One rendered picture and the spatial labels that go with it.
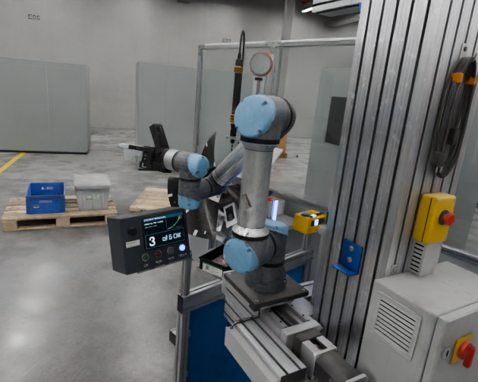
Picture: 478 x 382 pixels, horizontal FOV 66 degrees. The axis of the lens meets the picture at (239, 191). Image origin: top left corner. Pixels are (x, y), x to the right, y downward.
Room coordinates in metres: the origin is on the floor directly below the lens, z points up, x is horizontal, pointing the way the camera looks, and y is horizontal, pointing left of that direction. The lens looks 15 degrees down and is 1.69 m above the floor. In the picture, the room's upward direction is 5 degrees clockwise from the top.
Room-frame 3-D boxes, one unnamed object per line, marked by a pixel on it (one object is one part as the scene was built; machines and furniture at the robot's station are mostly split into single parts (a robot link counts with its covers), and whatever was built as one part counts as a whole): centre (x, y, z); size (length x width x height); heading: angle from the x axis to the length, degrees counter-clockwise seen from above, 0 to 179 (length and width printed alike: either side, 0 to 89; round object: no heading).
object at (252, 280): (1.19, -0.12, 1.09); 0.15 x 0.15 x 0.10
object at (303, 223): (1.93, -0.40, 1.02); 0.16 x 0.10 x 0.11; 134
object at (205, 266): (1.72, 0.04, 0.85); 0.22 x 0.17 x 0.07; 150
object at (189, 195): (1.24, 0.16, 1.34); 0.11 x 0.08 x 0.11; 147
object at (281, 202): (2.52, -0.22, 0.92); 0.17 x 0.16 x 0.11; 134
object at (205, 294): (1.66, -0.12, 0.82); 0.90 x 0.04 x 0.08; 134
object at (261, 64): (2.69, -0.07, 1.88); 0.16 x 0.07 x 0.16; 79
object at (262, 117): (1.08, -0.05, 1.41); 0.15 x 0.12 x 0.55; 147
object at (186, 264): (1.36, 0.19, 0.96); 0.03 x 0.03 x 0.20; 44
